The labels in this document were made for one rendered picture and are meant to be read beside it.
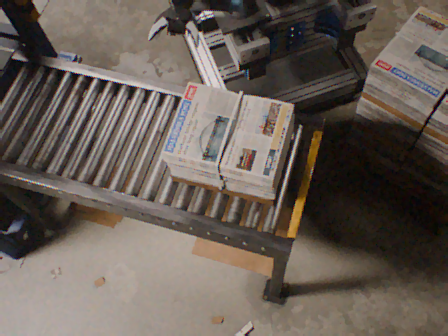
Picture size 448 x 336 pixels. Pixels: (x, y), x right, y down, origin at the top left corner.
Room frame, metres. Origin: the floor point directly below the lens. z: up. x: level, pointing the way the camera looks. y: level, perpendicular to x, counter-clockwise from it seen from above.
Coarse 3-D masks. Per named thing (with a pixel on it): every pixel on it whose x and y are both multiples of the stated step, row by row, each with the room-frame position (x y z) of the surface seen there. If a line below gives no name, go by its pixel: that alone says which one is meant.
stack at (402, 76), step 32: (416, 32) 1.21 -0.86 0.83; (384, 64) 1.08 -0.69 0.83; (416, 64) 1.06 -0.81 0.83; (384, 96) 1.02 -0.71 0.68; (416, 96) 0.94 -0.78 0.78; (352, 128) 1.09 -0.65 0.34; (384, 128) 0.98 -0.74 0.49; (416, 128) 0.90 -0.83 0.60; (352, 160) 1.04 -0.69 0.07; (384, 160) 0.94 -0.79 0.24; (416, 192) 0.79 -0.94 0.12
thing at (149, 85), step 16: (16, 64) 1.43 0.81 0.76; (32, 64) 1.39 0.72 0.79; (48, 64) 1.37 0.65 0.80; (64, 64) 1.36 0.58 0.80; (80, 64) 1.35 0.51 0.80; (112, 80) 1.24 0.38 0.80; (128, 80) 1.22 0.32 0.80; (144, 80) 1.21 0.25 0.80; (176, 96) 1.11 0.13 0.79; (304, 128) 0.89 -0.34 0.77; (320, 128) 0.86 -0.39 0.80
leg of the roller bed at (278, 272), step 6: (276, 264) 0.43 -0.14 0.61; (282, 264) 0.42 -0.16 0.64; (276, 270) 0.42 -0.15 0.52; (282, 270) 0.41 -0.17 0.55; (276, 276) 0.42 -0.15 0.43; (282, 276) 0.41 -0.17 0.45; (276, 282) 0.42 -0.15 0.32; (282, 282) 0.44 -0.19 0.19; (276, 288) 0.42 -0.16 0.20; (270, 294) 0.43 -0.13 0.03; (276, 294) 0.42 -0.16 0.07
